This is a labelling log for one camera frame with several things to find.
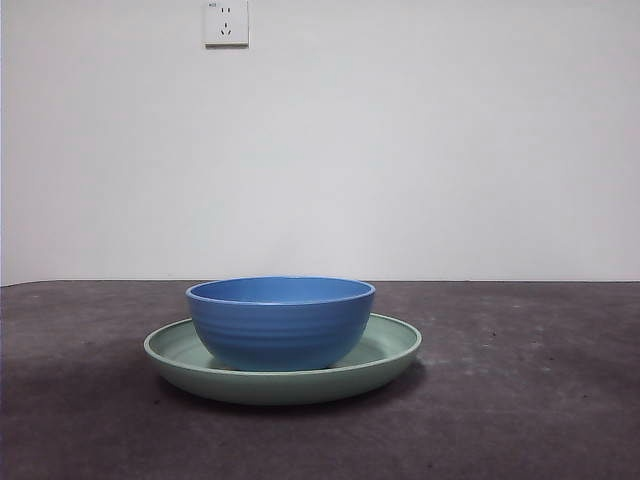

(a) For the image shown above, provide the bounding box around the white wall power socket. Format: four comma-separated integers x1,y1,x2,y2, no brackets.
203,0,250,50

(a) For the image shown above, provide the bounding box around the blue ribbed bowl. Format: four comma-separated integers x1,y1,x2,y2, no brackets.
185,276,377,372

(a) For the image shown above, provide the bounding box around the pale green round plate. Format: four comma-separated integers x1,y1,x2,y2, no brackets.
143,313,423,406

